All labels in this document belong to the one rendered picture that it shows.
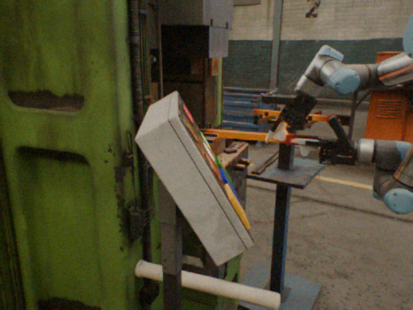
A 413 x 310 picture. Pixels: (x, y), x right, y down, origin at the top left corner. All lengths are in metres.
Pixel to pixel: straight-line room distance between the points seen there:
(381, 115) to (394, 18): 4.27
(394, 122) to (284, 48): 5.00
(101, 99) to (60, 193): 0.39
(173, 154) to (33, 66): 0.72
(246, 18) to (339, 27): 2.24
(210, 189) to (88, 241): 0.74
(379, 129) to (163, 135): 4.21
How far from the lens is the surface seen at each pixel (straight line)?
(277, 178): 1.68
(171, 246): 0.85
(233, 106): 5.12
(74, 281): 1.43
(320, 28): 8.96
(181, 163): 0.61
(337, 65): 1.16
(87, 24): 1.04
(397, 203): 1.17
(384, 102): 4.65
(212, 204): 0.64
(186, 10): 1.18
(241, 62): 9.66
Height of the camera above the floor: 1.31
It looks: 17 degrees down
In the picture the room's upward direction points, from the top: 1 degrees clockwise
